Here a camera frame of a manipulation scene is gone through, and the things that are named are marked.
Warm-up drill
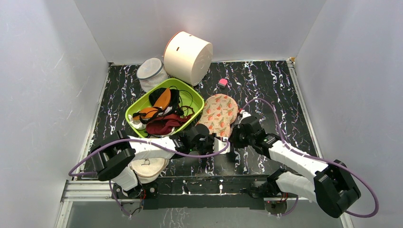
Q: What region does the floral mesh laundry bag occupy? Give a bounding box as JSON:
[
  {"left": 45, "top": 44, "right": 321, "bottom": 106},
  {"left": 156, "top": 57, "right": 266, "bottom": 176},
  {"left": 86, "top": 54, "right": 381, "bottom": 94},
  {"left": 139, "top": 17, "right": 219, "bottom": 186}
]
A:
[{"left": 197, "top": 94, "right": 239, "bottom": 138}]

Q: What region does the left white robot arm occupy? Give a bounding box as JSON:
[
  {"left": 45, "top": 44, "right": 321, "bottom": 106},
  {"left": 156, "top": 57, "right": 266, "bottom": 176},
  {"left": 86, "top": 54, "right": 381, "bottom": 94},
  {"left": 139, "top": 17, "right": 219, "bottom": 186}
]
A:
[{"left": 89, "top": 124, "right": 228, "bottom": 198}]

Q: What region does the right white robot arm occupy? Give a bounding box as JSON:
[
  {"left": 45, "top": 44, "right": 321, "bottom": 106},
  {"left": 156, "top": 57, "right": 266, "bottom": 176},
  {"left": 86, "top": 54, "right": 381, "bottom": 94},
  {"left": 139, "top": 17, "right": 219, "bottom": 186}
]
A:
[{"left": 229, "top": 116, "right": 361, "bottom": 218}]

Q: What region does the maroon bra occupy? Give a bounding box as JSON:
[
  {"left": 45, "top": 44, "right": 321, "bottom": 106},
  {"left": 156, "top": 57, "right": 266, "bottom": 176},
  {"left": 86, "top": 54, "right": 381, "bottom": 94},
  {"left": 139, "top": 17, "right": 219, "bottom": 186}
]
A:
[{"left": 145, "top": 114, "right": 193, "bottom": 136}]

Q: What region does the orange black bra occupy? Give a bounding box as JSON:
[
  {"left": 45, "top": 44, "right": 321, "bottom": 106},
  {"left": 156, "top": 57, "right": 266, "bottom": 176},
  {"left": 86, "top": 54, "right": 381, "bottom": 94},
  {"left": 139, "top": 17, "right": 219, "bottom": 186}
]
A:
[{"left": 132, "top": 88, "right": 183, "bottom": 124}]

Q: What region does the cream round mesh laundry bag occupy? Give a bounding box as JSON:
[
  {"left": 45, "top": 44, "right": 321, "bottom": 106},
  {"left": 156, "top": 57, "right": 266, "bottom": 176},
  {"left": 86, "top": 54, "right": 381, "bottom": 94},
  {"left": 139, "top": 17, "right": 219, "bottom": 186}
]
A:
[{"left": 129, "top": 158, "right": 169, "bottom": 184}]

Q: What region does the white mesh cylindrical laundry bag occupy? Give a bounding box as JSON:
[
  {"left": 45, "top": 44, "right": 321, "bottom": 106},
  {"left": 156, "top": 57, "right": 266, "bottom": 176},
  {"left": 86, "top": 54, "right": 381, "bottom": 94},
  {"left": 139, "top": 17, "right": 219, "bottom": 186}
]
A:
[{"left": 136, "top": 57, "right": 169, "bottom": 92}]

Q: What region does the green plastic bin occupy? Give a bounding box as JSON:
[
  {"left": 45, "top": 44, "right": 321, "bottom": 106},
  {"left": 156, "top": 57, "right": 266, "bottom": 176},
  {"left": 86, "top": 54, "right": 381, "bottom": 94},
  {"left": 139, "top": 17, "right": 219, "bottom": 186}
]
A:
[{"left": 125, "top": 78, "right": 204, "bottom": 138}]

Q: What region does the pink small block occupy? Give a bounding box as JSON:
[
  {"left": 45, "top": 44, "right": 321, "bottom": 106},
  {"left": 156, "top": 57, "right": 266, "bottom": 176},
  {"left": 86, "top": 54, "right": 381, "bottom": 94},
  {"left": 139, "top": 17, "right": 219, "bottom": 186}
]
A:
[{"left": 217, "top": 78, "right": 228, "bottom": 88}]

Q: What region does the white garment in bin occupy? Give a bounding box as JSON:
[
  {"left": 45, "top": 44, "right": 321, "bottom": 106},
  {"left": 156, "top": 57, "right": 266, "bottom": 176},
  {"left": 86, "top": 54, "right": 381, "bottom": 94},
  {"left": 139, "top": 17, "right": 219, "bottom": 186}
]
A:
[{"left": 129, "top": 119, "right": 146, "bottom": 131}]

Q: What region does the white cylindrical container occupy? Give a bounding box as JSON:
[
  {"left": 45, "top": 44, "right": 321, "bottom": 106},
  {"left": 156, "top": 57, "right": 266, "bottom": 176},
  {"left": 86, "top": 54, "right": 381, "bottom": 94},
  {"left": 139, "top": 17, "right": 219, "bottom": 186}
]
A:
[{"left": 163, "top": 31, "right": 213, "bottom": 86}]

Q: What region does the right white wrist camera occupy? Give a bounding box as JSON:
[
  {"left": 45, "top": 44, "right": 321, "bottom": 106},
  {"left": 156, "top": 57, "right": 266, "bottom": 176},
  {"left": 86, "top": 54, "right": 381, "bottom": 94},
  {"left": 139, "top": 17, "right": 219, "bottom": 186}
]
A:
[{"left": 238, "top": 109, "right": 251, "bottom": 123}]

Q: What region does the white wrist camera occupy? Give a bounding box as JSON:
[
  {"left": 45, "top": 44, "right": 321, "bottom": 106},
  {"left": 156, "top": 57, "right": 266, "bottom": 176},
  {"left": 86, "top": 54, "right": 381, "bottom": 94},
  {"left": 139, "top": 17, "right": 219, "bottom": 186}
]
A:
[
  {"left": 213, "top": 137, "right": 230, "bottom": 154},
  {"left": 238, "top": 109, "right": 251, "bottom": 123}
]

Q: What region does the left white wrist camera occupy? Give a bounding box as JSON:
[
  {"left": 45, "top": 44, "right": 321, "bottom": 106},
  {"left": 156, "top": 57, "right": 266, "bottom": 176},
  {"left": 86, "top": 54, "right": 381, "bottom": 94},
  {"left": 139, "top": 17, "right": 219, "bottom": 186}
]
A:
[{"left": 213, "top": 137, "right": 230, "bottom": 154}]

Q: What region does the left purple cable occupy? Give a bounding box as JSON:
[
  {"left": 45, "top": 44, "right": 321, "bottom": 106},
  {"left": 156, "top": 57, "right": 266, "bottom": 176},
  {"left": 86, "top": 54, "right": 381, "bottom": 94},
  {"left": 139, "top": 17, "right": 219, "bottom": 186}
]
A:
[{"left": 68, "top": 138, "right": 231, "bottom": 218}]

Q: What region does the purple cable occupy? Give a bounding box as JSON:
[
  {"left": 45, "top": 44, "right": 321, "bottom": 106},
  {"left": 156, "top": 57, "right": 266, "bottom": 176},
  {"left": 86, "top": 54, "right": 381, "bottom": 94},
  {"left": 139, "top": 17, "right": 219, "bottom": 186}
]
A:
[
  {"left": 240, "top": 98, "right": 380, "bottom": 219},
  {"left": 68, "top": 138, "right": 231, "bottom": 218}
]

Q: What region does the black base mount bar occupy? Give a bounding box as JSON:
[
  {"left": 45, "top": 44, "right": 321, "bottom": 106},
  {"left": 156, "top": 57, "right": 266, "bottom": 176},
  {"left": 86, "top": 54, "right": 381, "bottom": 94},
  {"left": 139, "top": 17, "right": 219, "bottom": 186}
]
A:
[{"left": 108, "top": 174, "right": 300, "bottom": 211}]

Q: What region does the aluminium frame rail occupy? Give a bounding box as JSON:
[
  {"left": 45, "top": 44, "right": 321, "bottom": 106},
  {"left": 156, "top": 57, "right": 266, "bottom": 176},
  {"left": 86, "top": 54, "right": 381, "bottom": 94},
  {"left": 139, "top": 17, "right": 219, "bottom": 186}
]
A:
[{"left": 54, "top": 178, "right": 353, "bottom": 228}]

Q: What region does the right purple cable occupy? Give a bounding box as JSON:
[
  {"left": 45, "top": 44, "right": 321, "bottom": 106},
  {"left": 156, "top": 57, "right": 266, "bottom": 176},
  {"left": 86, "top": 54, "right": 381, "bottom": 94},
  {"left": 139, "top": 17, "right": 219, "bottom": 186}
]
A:
[{"left": 240, "top": 98, "right": 380, "bottom": 219}]

